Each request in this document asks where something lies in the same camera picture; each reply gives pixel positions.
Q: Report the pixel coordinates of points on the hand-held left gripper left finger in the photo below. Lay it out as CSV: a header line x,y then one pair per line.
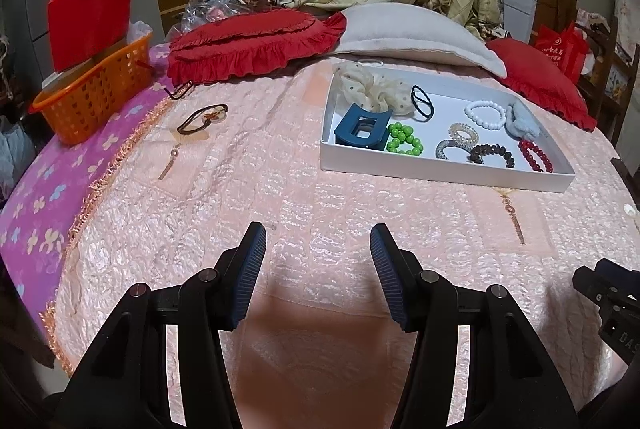
x,y
247,279

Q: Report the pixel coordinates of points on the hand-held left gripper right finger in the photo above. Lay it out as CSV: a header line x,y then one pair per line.
x,y
390,279

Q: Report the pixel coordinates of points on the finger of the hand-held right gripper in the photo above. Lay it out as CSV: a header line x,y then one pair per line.
x,y
587,284

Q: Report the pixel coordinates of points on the white shallow box tray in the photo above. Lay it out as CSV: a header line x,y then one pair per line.
x,y
450,174

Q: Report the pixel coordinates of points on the blue claw hair clip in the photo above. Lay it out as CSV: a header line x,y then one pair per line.
x,y
350,124

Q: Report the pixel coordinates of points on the small white object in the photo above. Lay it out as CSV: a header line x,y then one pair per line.
x,y
629,209

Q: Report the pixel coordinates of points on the pink textured bedspread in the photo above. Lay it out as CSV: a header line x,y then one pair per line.
x,y
250,179

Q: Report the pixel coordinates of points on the light blue fuzzy hair accessory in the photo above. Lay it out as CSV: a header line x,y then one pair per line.
x,y
522,121

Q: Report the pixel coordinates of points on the cream dotted scrunchie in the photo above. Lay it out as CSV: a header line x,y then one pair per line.
x,y
370,84

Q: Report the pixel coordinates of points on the black hair clip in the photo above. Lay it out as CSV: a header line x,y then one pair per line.
x,y
180,90

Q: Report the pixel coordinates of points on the red ruffled pillow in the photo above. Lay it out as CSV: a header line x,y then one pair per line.
x,y
540,79
240,44

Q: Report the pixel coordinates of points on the wooden shelf rack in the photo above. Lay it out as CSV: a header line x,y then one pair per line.
x,y
607,69

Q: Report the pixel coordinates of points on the purple flowered blanket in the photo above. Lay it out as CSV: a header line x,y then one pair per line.
x,y
45,189

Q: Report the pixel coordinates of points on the red printed gift bag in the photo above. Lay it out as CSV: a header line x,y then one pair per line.
x,y
560,51

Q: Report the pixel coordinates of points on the orange plastic basket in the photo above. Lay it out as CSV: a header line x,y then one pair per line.
x,y
90,99

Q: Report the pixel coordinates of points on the white pillow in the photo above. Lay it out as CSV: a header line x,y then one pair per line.
x,y
410,34

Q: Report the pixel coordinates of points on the clear plastic bags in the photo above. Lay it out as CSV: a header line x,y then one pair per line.
x,y
205,14

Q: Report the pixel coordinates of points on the white plastic bag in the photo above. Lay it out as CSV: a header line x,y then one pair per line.
x,y
140,30

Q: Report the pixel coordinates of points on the red paper bag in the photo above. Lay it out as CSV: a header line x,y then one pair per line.
x,y
87,19

